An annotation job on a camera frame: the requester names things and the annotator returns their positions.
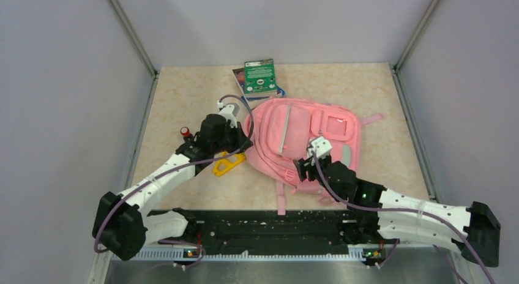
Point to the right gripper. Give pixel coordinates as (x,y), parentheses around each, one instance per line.
(305,165)

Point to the pink backpack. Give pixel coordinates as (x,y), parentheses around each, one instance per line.
(282,132)

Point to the green cover book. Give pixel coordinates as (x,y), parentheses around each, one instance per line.
(259,78)

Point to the blue treehouse book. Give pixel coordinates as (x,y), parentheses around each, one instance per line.
(280,94)

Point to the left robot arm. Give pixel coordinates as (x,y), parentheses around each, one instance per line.
(123,223)

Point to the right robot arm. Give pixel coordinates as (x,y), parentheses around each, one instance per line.
(472,231)

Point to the black base bar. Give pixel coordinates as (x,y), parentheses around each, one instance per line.
(266,233)

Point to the yellow triangle ruler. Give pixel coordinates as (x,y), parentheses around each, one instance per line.
(223,166)

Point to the red black stamp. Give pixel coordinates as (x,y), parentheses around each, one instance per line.
(186,134)

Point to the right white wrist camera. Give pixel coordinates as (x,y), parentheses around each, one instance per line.
(319,147)

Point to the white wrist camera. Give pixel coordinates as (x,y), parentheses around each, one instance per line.
(229,111)
(319,147)

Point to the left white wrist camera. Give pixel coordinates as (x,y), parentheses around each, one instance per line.
(229,111)

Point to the metal frame rail right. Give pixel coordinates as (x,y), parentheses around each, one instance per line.
(411,121)

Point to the metal frame rail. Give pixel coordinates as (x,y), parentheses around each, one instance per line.
(411,121)
(153,75)

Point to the metal frame rail left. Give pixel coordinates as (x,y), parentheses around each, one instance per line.
(153,75)

